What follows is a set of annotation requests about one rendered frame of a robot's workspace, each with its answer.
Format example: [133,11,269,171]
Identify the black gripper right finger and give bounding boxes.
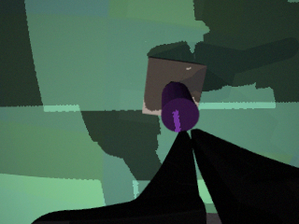
[190,128,299,224]

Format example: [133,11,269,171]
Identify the dark purple cylinder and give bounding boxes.
[161,82,199,132]

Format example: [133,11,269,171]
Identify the beige square block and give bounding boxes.
[142,56,206,116]

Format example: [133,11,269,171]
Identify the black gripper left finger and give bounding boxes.
[31,131,206,224]

